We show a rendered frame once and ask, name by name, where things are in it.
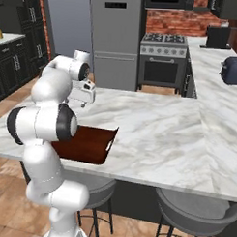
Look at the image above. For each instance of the grey steel fridge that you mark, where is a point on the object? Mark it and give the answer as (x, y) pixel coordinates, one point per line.
(116, 43)

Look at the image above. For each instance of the dark wall cupboard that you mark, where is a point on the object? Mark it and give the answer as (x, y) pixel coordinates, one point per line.
(229, 7)

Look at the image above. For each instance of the brown wooden tray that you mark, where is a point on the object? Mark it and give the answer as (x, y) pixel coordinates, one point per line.
(87, 145)

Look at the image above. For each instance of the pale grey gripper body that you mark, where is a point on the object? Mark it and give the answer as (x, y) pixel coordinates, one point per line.
(82, 96)

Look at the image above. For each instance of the grey bar stool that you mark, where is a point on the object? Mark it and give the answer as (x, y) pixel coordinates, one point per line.
(100, 189)
(191, 210)

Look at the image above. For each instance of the black cupboard run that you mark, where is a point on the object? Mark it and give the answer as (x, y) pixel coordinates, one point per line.
(16, 49)

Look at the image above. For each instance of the steel stove with oven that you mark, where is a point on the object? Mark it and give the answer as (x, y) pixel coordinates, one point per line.
(162, 60)

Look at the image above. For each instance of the dark blue toaster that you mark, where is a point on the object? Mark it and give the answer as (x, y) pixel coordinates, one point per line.
(234, 70)

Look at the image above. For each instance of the black small appliance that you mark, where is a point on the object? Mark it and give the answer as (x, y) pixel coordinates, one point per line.
(217, 37)

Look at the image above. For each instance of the black microwave oven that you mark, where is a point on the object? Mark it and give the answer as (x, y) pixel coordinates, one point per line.
(168, 1)

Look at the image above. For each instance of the dark base cupboard run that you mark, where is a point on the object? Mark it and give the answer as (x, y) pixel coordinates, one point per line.
(189, 74)

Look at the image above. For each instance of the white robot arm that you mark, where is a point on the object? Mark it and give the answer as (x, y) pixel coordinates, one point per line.
(47, 121)

